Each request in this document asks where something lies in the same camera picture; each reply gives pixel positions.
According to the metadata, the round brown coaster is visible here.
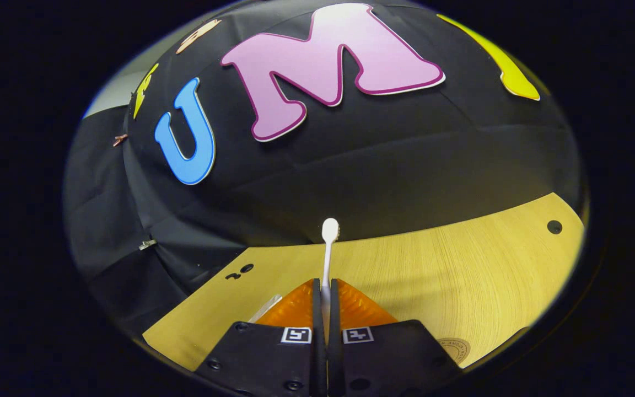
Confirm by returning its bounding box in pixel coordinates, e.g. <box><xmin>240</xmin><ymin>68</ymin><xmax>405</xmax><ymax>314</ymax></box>
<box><xmin>437</xmin><ymin>337</ymin><xmax>471</xmax><ymax>364</ymax></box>

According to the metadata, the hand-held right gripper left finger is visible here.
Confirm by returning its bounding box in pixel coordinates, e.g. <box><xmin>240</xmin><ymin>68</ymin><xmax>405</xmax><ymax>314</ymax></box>
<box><xmin>195</xmin><ymin>278</ymin><xmax>327</xmax><ymax>396</ymax></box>

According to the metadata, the white toothbrush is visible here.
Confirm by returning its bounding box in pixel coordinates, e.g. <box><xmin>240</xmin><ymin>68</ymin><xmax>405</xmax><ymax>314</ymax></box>
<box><xmin>321</xmin><ymin>218</ymin><xmax>341</xmax><ymax>353</ymax></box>

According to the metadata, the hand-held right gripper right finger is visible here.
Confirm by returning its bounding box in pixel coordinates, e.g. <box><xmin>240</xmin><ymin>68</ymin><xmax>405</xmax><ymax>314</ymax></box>
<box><xmin>327</xmin><ymin>278</ymin><xmax>461</xmax><ymax>396</ymax></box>

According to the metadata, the black backdrop cloth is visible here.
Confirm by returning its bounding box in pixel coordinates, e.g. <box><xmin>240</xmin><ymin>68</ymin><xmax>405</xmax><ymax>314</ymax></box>
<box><xmin>64</xmin><ymin>0</ymin><xmax>583</xmax><ymax>337</ymax></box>

